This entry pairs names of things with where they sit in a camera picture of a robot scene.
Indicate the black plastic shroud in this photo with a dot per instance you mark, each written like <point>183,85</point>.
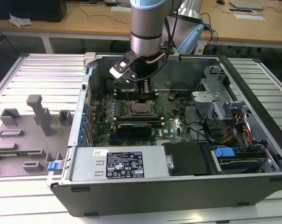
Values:
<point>187,158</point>

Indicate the black graphics card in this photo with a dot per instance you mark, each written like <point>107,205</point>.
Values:
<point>134,130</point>

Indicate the wooden desk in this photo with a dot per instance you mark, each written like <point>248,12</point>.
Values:
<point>85,21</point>
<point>248,30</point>

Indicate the black silver PC case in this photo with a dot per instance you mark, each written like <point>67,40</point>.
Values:
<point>155,198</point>

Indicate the blue card retention clip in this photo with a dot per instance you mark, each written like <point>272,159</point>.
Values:
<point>86,107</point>
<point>84,119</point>
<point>80,140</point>
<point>81,133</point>
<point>83,125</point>

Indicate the grey laptop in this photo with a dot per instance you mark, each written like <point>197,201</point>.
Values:
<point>246,5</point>

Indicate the silver power supply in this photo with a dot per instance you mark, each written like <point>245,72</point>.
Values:
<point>89,163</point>

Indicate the blue plastic case latch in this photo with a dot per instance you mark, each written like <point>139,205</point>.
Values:
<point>52,166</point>

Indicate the green RAM stick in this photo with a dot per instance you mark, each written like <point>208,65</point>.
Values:
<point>12,154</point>

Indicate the grey drive bay frame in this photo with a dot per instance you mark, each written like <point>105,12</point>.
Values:
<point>234,105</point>

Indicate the black computer mouse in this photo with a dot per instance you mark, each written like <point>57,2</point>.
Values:
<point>220,1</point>

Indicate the white crumpled paper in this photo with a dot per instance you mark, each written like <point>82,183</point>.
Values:
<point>19,20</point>

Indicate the grey parts rack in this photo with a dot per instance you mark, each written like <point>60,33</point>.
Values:
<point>26,140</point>

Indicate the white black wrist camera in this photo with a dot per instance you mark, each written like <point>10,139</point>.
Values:
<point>121,67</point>

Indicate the plain white sheet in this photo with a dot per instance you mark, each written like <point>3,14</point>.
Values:
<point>249,17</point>

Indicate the perforated metal drive cage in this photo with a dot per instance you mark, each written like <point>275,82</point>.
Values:
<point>206,98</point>

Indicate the green motherboard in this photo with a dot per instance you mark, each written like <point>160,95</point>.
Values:
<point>171,116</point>

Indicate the white sheet black strip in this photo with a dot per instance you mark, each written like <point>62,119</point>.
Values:
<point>241,10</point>

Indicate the white barcode sticker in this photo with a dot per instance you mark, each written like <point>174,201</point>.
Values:
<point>100,152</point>

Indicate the silver green CPU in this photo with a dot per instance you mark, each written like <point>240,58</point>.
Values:
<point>141,108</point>

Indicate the black power adapter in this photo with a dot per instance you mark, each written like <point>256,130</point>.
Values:
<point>110,3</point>

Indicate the black rating label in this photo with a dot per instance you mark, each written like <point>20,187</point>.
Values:
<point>124,165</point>

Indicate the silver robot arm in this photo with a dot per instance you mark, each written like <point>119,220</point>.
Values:
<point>145,35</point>

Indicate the black computer box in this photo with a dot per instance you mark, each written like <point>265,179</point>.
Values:
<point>26,9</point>

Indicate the hard disk in blue carrier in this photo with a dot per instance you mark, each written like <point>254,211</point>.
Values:
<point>225,154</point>

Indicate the CPU socket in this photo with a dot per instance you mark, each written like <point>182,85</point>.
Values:
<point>130,112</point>

